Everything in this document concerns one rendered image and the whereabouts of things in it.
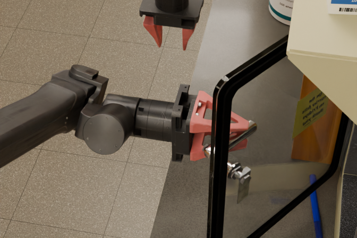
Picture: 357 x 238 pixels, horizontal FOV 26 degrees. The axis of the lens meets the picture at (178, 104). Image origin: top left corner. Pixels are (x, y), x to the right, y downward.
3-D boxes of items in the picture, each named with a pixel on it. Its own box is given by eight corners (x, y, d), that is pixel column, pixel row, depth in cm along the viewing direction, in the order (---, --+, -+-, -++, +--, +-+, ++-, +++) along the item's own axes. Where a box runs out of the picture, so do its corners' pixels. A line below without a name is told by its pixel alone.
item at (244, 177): (250, 197, 107) (253, 171, 103) (239, 206, 106) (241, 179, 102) (240, 189, 108) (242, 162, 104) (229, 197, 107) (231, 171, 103)
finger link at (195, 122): (243, 130, 104) (175, 120, 105) (240, 164, 109) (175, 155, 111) (250, 95, 109) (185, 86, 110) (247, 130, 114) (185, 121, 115)
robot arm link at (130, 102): (105, 88, 114) (103, 125, 116) (92, 100, 108) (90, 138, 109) (151, 94, 113) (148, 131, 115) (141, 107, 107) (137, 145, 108)
